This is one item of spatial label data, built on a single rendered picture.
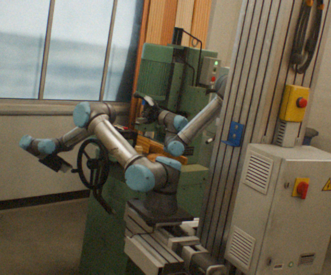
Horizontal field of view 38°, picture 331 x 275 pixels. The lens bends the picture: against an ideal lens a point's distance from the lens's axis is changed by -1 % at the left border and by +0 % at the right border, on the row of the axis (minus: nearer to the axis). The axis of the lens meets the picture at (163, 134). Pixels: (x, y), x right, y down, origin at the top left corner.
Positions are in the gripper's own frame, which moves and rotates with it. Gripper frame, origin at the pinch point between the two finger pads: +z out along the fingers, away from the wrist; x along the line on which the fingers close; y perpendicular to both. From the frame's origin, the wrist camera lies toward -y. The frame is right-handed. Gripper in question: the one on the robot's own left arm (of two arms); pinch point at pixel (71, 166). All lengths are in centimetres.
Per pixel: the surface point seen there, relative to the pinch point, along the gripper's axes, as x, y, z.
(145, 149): 22.7, -29.6, 20.2
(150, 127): 14, -43, 23
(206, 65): 25, -91, 25
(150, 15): -108, -148, 68
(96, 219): -0.8, 19.1, 38.0
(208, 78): 28, -85, 30
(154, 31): -108, -141, 81
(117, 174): 12.4, -9.5, 21.8
